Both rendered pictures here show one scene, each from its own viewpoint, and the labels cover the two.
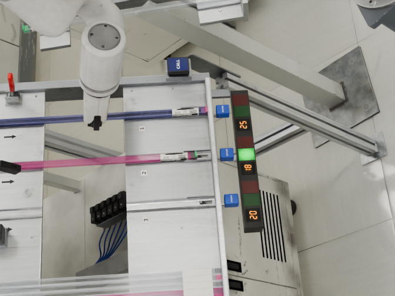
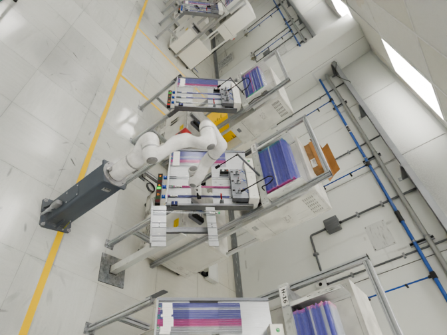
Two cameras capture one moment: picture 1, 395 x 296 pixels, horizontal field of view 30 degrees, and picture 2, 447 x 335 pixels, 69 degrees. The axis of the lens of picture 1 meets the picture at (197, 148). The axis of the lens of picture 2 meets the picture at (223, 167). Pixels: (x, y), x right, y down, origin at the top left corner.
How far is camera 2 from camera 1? 265 cm
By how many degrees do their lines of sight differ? 74
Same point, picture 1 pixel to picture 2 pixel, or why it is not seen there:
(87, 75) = not seen: hidden behind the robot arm
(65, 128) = not seen: outside the picture
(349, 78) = (106, 272)
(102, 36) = (193, 167)
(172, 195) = (179, 179)
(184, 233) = (177, 172)
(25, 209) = (215, 179)
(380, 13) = not seen: hidden behind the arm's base
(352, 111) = (110, 260)
